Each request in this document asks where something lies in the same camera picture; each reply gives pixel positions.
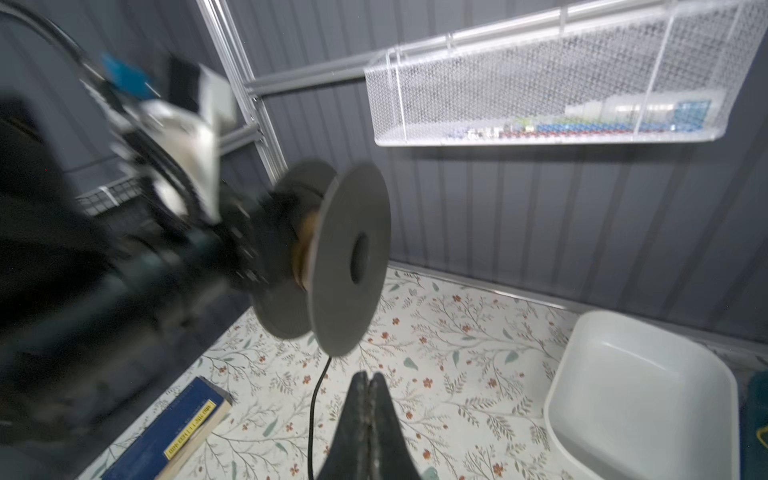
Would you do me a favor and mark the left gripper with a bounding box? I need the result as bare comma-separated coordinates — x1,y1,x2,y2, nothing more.
149,185,282,300

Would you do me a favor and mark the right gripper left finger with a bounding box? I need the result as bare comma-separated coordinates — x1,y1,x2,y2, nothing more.
317,371,371,480

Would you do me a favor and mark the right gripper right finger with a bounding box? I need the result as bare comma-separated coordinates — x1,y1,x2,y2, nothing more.
368,373,421,480

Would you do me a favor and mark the black cable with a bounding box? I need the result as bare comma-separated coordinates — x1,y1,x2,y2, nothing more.
307,355,334,480

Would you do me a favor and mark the grey perforated cable spool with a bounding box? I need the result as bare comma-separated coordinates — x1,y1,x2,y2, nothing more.
250,161,391,357

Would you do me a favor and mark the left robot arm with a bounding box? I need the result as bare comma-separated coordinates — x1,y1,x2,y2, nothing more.
1,1,285,457

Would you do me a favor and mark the floral table mat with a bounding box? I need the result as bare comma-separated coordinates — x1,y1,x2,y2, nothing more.
77,263,768,480

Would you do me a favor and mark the blue book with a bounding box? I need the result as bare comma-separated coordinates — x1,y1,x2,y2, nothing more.
103,377,233,479

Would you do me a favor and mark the white plastic bin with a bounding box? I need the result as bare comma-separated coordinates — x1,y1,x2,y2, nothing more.
543,311,740,479

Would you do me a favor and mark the teal plastic bin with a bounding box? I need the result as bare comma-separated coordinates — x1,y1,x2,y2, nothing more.
740,371,767,480

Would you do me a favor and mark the white tube in basket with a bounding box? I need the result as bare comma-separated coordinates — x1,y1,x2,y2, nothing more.
564,89,725,130

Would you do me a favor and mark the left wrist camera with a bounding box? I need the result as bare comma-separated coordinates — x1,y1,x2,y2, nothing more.
101,54,237,225

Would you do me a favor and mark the black wire wall basket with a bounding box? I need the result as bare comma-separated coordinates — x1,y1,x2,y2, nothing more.
76,176,140,217

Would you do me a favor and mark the white wire wall basket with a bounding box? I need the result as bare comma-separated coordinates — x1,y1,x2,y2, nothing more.
365,1,767,147

